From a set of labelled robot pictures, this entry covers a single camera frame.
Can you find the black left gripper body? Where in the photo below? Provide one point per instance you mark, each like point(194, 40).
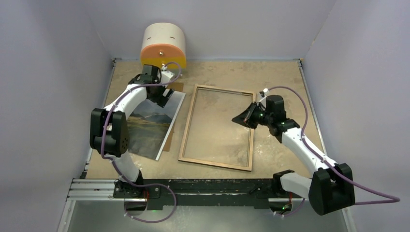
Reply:
point(158, 97)

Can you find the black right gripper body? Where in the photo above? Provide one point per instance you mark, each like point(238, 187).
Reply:
point(261, 116)

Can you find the mountain landscape photo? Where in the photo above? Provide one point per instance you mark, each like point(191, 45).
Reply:
point(153, 128)

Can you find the wooden picture frame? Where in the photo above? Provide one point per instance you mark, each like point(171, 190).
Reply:
point(217, 128)

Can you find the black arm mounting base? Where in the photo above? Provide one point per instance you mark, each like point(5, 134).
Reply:
point(256, 193)

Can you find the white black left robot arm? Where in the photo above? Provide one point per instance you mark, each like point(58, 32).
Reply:
point(109, 133)

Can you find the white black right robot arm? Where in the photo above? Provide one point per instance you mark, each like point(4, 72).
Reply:
point(329, 188)

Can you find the brown cardboard backing board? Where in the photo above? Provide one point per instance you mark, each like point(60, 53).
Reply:
point(169, 141)

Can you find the round pastel drawer cabinet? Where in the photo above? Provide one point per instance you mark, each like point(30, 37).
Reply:
point(163, 43)

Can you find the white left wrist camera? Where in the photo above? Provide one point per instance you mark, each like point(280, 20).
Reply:
point(167, 76)

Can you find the aluminium rail frame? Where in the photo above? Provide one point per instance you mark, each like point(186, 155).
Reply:
point(221, 147)

